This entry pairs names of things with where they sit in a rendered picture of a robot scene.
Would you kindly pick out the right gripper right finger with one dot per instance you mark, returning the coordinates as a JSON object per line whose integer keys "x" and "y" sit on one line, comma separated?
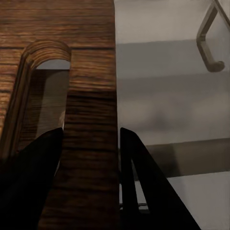
{"x": 167, "y": 211}

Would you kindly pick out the cutting board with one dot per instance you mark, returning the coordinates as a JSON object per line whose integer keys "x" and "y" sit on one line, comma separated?
{"x": 84, "y": 194}

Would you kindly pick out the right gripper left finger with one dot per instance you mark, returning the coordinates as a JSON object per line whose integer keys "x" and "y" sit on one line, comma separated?
{"x": 25, "y": 180}

